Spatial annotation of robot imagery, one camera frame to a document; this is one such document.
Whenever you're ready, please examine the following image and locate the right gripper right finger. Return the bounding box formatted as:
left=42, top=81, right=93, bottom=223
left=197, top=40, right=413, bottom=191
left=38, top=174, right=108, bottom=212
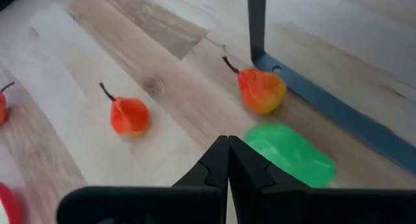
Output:
left=229, top=136, right=416, bottom=224

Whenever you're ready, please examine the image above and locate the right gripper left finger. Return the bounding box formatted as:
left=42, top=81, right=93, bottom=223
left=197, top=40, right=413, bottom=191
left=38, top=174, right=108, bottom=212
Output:
left=57, top=135, right=229, bottom=224

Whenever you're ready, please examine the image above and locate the green toy fruit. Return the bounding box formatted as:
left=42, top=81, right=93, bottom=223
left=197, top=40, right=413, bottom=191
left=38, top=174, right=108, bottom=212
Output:
left=243, top=122, right=337, bottom=188

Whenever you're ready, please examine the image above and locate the orange toy peach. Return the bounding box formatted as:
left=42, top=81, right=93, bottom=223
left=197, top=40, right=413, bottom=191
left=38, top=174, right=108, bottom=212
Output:
left=99, top=82, right=151, bottom=136
left=0, top=81, right=16, bottom=126

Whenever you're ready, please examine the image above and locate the orange toy pear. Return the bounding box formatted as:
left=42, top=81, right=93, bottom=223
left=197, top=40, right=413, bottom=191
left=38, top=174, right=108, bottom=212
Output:
left=222, top=56, right=288, bottom=116

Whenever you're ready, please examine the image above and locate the red toy apple half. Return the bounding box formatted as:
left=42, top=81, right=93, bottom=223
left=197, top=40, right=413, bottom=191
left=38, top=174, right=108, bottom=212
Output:
left=0, top=181, right=22, bottom=224

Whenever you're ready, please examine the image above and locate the grey perforated metal stand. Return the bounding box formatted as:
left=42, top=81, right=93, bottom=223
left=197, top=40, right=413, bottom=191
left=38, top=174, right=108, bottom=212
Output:
left=246, top=0, right=416, bottom=176

